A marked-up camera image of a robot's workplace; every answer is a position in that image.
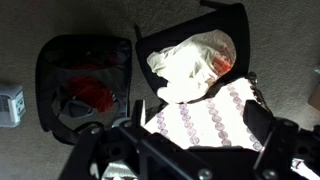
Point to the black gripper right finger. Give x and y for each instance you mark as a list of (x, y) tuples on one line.
[(278, 138)]

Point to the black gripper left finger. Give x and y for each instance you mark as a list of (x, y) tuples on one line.
[(158, 157)]

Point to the white cloth with red print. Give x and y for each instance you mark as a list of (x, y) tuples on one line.
[(193, 66)]

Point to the red garment in basket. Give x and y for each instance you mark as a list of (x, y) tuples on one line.
[(89, 90)]

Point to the black mesh laundry basket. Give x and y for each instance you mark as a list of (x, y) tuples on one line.
[(78, 75)]

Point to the brown cardboard box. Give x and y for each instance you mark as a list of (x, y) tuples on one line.
[(314, 99)]

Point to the white purple patterned pillow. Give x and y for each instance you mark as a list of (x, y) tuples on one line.
[(214, 122)]

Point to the black chair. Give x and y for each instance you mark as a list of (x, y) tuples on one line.
[(231, 19)]

